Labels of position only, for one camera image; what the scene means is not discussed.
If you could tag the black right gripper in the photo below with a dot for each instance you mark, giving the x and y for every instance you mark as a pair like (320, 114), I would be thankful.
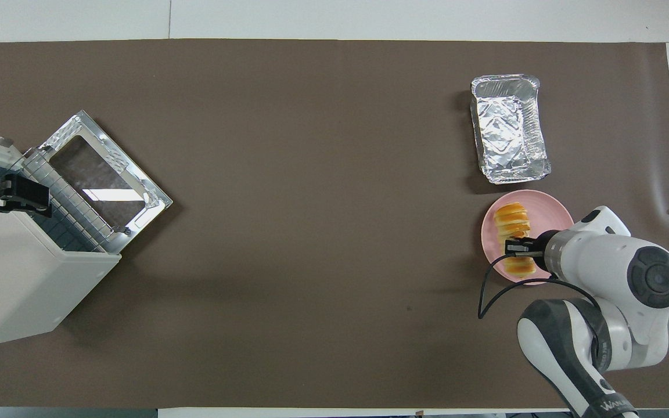
(540, 249)

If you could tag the golden sliced bread loaf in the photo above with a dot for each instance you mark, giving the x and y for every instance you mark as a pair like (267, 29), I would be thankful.
(511, 219)

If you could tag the aluminium foil tray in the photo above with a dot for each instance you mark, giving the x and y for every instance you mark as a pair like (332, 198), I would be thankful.
(509, 133)

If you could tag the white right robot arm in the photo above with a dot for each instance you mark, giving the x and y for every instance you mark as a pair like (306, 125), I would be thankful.
(601, 273)

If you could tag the cream toaster oven body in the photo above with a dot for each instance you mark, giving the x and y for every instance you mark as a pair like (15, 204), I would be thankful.
(15, 278)

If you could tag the glass oven door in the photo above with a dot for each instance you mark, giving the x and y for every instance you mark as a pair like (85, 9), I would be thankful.
(108, 186)

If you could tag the pink round plate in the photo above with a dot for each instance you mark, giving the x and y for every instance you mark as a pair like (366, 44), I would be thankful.
(552, 217)

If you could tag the brown table mat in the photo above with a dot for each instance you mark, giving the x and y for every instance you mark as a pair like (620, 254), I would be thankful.
(311, 174)

